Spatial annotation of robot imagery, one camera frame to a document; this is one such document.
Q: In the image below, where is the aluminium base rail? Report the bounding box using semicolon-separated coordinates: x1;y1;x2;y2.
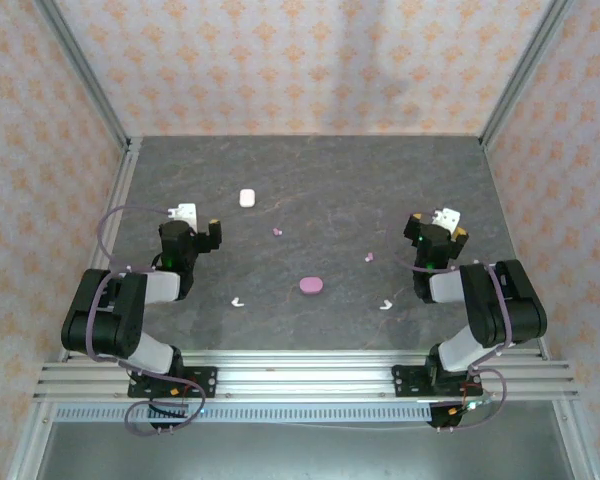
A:
33;349;581;402

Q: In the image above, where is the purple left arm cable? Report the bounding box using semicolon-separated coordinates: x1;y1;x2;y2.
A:
87;204;207;436

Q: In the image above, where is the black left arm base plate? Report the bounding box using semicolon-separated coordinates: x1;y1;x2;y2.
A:
127;366;219;400

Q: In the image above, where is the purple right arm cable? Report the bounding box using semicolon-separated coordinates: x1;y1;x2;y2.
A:
387;212;512;432

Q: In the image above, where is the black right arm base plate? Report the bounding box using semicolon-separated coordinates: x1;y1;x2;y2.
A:
392;366;481;400

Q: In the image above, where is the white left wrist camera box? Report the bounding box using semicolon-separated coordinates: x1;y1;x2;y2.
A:
167;201;199;227

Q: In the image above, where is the aluminium frame post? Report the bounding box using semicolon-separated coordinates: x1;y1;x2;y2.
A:
478;0;579;151
32;0;134;151

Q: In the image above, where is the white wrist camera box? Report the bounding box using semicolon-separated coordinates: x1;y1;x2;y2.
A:
431;206;462;235
167;201;199;227

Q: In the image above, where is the aluminium table side rail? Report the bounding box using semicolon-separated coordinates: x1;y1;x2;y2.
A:
62;137;144;364

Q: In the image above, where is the grey metal lower panel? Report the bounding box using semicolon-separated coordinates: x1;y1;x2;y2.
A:
34;422;576;480

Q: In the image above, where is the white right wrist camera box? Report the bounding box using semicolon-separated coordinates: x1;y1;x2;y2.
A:
431;206;462;235

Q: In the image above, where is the grey slotted cable duct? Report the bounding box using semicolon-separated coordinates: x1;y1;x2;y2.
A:
53;403;434;426

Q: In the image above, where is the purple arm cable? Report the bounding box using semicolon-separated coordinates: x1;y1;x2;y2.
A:
387;212;512;432
87;204;207;436

